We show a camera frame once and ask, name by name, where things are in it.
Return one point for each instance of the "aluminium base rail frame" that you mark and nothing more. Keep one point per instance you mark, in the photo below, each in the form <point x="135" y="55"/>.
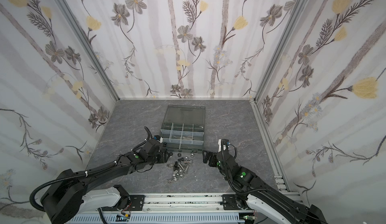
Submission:
<point x="187" y="203"/>

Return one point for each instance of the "black hex bolt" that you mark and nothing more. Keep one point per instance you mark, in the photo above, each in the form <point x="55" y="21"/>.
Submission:
<point x="176" y="166"/>

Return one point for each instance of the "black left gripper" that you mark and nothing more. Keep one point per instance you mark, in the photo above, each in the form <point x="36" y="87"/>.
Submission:
<point x="164" y="155"/>

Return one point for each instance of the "white perforated cable duct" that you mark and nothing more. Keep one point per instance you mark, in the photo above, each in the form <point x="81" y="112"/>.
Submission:
<point x="161" y="218"/>

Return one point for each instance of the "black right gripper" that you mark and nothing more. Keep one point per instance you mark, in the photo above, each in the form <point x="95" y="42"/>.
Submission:
<point x="212" y="158"/>

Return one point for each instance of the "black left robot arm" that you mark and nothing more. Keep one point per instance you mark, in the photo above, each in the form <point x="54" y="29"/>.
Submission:
<point x="62" y="199"/>

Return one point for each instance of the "grey plastic organizer box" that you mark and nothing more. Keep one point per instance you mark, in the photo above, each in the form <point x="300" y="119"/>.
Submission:
<point x="183" y="128"/>

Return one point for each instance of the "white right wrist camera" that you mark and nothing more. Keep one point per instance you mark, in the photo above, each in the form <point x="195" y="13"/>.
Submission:
<point x="223" y="145"/>

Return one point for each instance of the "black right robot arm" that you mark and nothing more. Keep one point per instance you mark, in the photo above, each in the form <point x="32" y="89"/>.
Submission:
<point x="253" y="193"/>

